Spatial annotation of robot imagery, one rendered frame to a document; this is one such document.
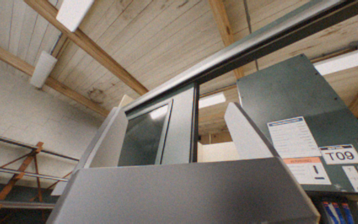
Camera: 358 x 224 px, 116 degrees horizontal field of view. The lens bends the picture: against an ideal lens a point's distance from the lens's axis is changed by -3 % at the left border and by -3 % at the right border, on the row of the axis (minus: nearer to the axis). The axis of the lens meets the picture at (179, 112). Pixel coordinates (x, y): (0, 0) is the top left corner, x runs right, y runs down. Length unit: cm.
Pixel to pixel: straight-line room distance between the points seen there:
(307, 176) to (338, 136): 22
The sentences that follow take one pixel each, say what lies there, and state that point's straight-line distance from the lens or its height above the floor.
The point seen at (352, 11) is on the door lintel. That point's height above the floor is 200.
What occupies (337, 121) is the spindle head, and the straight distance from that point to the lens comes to 88.
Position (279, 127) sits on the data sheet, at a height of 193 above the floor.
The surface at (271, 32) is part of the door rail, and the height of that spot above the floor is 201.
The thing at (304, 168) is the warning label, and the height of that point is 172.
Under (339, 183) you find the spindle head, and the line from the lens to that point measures 79.
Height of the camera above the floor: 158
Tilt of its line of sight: 34 degrees up
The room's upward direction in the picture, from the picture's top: 8 degrees clockwise
